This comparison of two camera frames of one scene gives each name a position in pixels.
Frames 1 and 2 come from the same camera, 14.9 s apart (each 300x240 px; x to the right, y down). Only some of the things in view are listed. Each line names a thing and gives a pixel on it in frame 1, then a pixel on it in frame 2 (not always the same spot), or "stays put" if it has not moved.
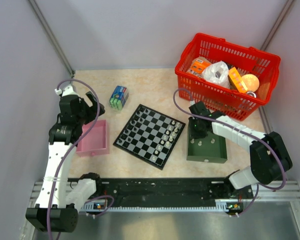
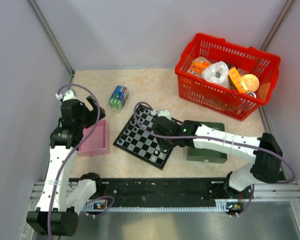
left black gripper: [92, 111] stays put
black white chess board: [150, 136] stays put
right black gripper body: [196, 131] -> [165, 143]
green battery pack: [118, 97] stays put
